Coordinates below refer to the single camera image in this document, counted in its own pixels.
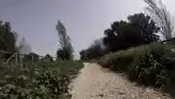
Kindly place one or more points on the tall slim poplar tree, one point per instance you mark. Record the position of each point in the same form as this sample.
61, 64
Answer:
63, 39

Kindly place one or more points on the pale gravel path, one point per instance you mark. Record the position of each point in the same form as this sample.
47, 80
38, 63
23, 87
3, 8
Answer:
98, 91

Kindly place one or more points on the group of dark trees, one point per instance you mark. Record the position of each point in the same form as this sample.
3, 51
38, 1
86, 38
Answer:
130, 32

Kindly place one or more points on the green overgrown verge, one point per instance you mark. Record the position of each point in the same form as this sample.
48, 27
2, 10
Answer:
158, 64

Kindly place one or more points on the feathery pale tree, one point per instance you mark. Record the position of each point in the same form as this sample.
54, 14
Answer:
159, 14

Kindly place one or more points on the green weedy ground cover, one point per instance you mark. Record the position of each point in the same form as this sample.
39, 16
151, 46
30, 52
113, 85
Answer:
15, 94

